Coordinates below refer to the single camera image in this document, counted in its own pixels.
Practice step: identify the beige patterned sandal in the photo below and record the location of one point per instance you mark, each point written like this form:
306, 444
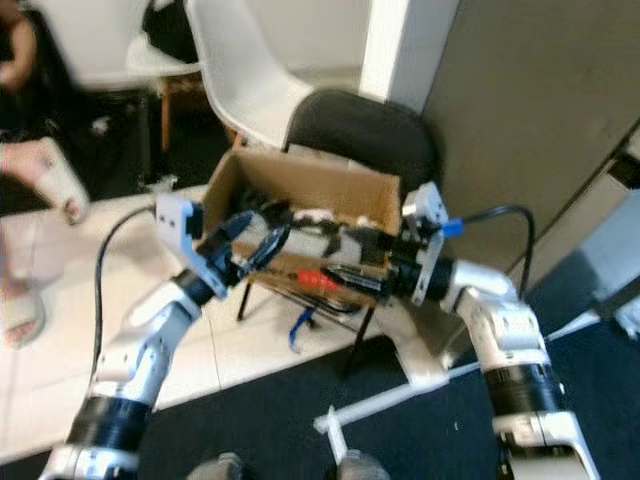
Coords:
20, 315
63, 185

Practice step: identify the blue plastic hook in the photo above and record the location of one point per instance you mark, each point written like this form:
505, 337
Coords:
300, 328

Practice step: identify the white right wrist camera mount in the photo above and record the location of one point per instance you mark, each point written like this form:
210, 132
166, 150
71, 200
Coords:
425, 205

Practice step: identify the black folding chair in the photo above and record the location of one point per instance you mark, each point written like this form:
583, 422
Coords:
360, 125

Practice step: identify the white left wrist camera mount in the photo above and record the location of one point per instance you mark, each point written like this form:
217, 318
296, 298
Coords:
175, 225

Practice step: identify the person bare forearm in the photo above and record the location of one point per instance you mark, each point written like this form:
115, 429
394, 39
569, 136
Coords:
15, 55

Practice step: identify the white chair wooden legs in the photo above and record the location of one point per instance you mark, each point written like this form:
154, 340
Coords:
150, 62

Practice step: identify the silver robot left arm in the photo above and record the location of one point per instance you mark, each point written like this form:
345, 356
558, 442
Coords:
150, 350

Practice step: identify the grey robot left foot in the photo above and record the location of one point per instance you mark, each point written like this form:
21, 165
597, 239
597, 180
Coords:
220, 467

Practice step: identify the open brown cardboard box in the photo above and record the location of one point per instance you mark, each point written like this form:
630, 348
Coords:
310, 180

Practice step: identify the white leaning panel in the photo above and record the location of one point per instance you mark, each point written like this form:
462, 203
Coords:
618, 255

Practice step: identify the white shell chair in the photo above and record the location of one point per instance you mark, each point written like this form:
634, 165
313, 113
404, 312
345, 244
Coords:
240, 70

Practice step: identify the white crumpled paper trash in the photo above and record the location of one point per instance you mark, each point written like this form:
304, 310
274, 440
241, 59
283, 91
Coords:
325, 217

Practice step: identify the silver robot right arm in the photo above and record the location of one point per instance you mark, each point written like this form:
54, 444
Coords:
500, 330

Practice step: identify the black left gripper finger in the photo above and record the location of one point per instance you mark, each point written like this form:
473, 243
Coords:
236, 228
274, 250

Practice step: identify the grey robot right foot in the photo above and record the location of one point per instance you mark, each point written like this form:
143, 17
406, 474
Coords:
360, 467

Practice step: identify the black bag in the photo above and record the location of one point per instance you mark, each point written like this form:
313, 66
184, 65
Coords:
168, 30

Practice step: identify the grey robot foot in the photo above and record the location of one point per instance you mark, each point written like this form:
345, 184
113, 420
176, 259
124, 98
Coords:
360, 467
220, 467

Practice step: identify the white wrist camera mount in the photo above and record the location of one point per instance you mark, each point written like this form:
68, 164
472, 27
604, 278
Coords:
425, 205
175, 225

